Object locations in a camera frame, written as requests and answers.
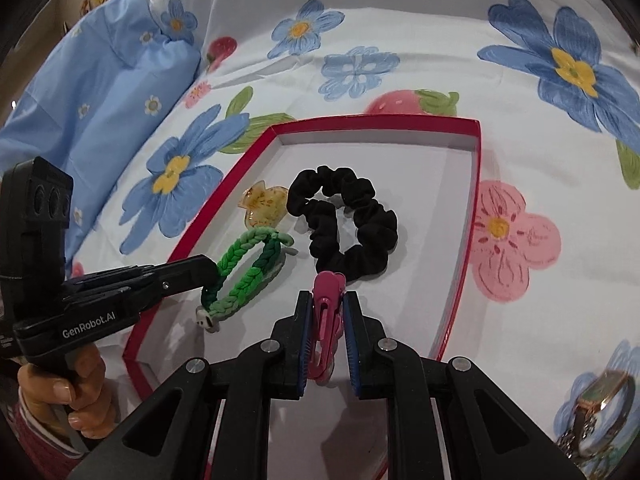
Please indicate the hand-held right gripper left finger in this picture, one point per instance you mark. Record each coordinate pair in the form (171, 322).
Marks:
(306, 345)

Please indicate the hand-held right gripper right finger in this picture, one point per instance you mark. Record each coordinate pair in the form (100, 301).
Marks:
(351, 345)

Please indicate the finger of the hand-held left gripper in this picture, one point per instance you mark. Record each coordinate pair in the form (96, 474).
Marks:
(185, 275)

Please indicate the pink hair clip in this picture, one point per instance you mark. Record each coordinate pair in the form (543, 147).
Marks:
(325, 320)

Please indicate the red shallow box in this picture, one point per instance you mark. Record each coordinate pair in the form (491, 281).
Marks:
(390, 185)

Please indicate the person's left forearm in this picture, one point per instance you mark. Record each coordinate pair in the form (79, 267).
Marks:
(35, 435)

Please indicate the person's left hand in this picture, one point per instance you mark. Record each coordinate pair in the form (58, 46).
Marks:
(95, 390)

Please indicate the amber flower hair clip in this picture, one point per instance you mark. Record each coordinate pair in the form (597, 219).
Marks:
(262, 205)

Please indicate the black scrunchie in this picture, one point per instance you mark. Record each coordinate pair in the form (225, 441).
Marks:
(370, 240)

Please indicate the light blue flowered pillow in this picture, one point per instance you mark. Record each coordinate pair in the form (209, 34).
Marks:
(100, 110)

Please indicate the floral bed sheet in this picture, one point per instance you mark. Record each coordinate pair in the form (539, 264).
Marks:
(425, 60)

